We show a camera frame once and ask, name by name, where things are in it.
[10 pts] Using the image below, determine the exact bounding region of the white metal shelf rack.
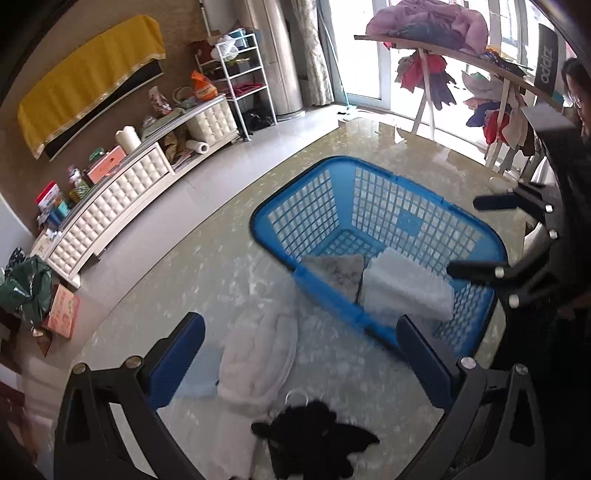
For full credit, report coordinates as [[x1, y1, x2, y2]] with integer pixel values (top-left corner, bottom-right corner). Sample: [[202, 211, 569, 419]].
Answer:
[[190, 28, 277, 141]]

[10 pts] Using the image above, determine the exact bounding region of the blue plastic laundry basket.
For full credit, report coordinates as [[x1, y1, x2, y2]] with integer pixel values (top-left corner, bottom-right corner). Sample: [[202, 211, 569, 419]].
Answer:
[[249, 156, 508, 357]]

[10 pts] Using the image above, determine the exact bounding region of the yellow television cover cloth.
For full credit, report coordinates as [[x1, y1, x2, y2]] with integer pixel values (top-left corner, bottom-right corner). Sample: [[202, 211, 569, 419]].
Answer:
[[17, 14, 166, 158]]

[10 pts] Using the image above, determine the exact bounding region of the orange bag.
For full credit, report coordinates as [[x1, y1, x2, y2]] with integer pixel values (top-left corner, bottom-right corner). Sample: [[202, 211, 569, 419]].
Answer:
[[191, 70, 218, 102]]

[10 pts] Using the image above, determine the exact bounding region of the white plastic jug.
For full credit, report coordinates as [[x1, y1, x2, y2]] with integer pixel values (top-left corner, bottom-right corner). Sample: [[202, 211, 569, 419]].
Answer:
[[115, 125, 141, 155]]

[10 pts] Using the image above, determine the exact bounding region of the white tufted television cabinet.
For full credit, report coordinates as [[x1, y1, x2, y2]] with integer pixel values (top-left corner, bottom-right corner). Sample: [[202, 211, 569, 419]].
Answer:
[[31, 95, 238, 288]]

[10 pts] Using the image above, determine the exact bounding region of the grey speckled cloth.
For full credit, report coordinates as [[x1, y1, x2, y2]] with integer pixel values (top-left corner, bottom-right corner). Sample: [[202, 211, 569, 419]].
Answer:
[[301, 254, 365, 303]]

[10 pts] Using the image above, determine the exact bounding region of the silver standing air conditioner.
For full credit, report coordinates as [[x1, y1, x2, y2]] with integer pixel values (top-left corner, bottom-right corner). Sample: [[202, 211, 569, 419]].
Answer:
[[235, 0, 304, 120]]

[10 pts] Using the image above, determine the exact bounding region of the patterned beige curtain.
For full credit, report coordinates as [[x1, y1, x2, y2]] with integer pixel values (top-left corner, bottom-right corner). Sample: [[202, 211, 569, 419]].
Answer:
[[291, 0, 335, 106]]

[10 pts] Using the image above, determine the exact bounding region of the paper towel roll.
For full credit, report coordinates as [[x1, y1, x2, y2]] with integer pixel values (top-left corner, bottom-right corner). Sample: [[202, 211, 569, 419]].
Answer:
[[185, 139, 209, 155]]

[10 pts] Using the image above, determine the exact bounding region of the pink clothes pile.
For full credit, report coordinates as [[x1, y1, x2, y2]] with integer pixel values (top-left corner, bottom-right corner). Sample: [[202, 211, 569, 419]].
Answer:
[[366, 0, 489, 56]]

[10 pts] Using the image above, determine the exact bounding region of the green plastic bag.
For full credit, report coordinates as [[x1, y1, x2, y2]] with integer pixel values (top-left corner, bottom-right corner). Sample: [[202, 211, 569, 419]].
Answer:
[[0, 256, 53, 328]]

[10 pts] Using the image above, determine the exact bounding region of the pink printed cardboard box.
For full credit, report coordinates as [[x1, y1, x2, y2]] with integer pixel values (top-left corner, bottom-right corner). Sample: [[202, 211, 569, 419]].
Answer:
[[42, 285, 80, 340]]

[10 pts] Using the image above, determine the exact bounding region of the red white gift box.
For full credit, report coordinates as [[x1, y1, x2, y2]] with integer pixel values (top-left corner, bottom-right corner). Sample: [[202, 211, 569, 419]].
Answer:
[[35, 181, 62, 213]]

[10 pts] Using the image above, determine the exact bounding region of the light blue cloth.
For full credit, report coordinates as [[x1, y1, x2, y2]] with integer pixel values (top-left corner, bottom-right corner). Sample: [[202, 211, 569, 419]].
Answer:
[[175, 346, 222, 398]]

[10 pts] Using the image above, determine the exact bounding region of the white fluffy towel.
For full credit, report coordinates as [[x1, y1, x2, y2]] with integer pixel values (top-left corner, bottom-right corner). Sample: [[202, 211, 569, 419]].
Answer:
[[217, 308, 298, 408]]

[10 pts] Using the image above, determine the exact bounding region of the wooden clothes drying rack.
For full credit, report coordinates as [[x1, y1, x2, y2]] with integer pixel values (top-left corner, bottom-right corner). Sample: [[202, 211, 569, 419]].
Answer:
[[353, 35, 564, 169]]

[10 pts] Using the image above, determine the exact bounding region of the white waffle towel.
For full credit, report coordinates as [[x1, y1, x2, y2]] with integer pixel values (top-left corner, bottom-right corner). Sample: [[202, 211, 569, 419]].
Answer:
[[360, 248, 455, 322]]

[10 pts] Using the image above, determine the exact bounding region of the black wall television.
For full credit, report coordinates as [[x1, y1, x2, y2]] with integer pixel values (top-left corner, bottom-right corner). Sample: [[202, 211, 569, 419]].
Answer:
[[43, 60, 163, 161]]

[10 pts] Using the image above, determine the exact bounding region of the pink drawer box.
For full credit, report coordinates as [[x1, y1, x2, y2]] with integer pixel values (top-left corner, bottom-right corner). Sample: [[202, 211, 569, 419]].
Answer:
[[86, 145, 126, 185]]

